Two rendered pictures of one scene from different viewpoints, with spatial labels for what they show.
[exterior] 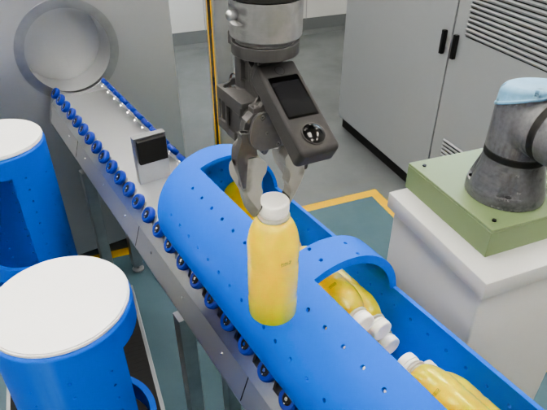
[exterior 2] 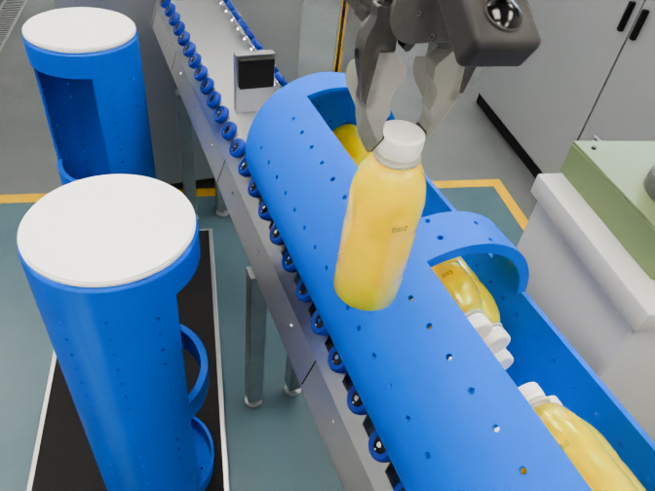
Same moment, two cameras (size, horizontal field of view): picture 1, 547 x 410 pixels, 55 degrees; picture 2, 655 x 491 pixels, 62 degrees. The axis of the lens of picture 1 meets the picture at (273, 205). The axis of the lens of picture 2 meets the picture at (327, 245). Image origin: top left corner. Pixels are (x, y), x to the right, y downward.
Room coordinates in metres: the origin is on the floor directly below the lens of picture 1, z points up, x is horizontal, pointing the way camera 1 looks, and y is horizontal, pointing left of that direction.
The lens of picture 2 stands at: (0.13, 0.01, 1.66)
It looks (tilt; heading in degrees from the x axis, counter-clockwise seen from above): 42 degrees down; 5
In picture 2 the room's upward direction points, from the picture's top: 8 degrees clockwise
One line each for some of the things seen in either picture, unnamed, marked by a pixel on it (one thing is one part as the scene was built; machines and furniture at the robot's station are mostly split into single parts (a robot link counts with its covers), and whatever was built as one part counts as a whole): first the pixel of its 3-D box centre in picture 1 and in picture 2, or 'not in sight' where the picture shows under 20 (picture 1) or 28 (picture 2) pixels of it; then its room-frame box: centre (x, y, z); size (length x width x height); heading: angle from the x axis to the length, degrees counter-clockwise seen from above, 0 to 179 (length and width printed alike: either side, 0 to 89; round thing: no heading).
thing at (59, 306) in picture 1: (59, 302); (110, 224); (0.76, 0.43, 1.03); 0.28 x 0.28 x 0.01
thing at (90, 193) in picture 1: (99, 228); (187, 161); (1.93, 0.80, 0.31); 0.06 x 0.06 x 0.63; 33
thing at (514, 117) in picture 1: (529, 116); not in sight; (0.89, -0.47, 1.38); 0.13 x 0.12 x 0.14; 24
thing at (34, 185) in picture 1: (32, 250); (107, 168); (1.45, 0.86, 0.59); 0.28 x 0.28 x 0.88
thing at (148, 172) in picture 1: (152, 158); (254, 83); (1.38, 0.36, 1.00); 0.10 x 0.04 x 0.15; 123
